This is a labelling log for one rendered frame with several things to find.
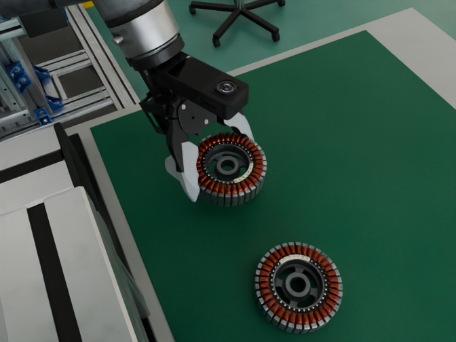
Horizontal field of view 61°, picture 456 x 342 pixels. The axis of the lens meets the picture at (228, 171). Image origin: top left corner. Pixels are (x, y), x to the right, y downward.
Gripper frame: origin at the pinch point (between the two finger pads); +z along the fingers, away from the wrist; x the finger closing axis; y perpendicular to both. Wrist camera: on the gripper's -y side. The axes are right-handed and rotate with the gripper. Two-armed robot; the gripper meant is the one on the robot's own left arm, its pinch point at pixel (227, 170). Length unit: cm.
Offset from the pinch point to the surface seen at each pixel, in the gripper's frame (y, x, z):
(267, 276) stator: -10.9, 8.5, 8.2
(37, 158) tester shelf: -20.1, 21.5, -24.5
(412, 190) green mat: -17.1, -18.4, 15.7
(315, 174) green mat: -5.4, -11.3, 9.1
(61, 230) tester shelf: -23.8, 23.2, -22.5
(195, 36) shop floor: 127, -95, 20
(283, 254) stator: -11.0, 4.9, 8.0
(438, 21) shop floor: 47, -188, 66
